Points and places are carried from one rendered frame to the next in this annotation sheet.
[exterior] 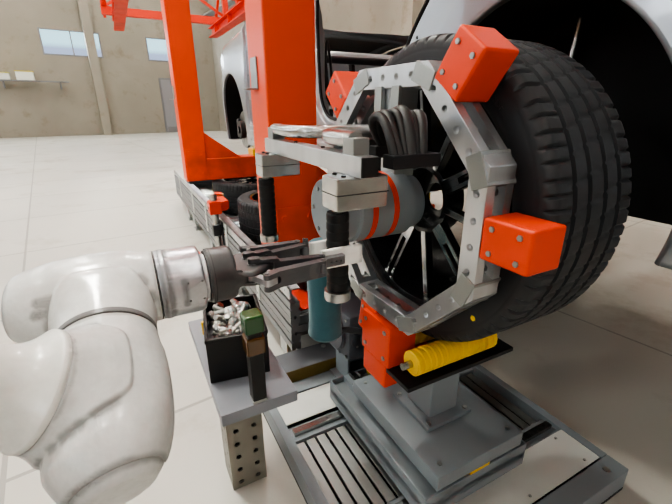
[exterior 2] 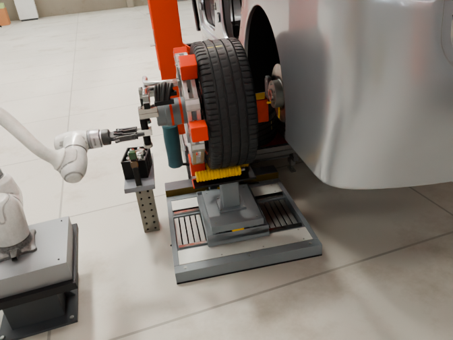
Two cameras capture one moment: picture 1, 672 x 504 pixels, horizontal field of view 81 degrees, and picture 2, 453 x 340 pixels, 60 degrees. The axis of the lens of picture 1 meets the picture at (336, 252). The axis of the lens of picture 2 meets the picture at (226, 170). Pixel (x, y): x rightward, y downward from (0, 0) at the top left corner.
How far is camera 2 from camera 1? 1.43 m
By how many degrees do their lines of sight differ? 19
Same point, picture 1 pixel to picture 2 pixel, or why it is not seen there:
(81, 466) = (66, 171)
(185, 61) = not seen: outside the picture
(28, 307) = (58, 143)
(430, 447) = (216, 218)
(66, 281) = (66, 137)
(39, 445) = (60, 167)
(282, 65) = (163, 36)
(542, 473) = (277, 240)
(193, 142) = not seen: hidden behind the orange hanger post
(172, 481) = (121, 227)
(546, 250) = (199, 134)
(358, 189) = (145, 112)
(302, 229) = not seen: hidden behind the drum
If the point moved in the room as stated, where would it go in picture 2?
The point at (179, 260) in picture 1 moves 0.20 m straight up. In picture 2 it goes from (92, 133) to (81, 91)
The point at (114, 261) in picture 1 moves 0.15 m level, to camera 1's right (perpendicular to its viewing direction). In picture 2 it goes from (77, 133) to (105, 134)
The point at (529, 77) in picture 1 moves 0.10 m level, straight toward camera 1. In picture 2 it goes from (206, 71) to (190, 77)
